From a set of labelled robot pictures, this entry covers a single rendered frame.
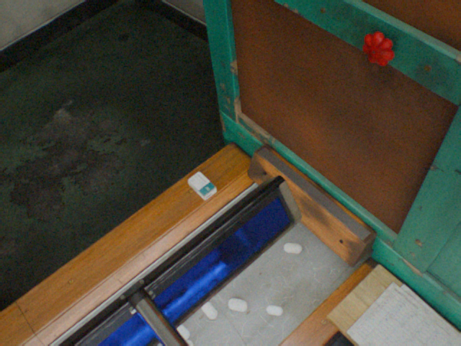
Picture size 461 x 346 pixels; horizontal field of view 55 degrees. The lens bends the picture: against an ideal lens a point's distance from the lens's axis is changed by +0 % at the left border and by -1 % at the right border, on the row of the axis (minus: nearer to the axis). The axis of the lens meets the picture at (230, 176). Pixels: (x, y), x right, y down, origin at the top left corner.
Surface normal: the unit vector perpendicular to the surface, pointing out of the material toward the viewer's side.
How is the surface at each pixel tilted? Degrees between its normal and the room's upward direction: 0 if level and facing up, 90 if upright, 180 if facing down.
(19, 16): 89
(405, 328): 0
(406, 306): 0
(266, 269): 0
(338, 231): 66
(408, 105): 90
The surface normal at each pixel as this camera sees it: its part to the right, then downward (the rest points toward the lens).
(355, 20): -0.75, 0.58
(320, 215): -0.72, 0.30
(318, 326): -0.08, -0.57
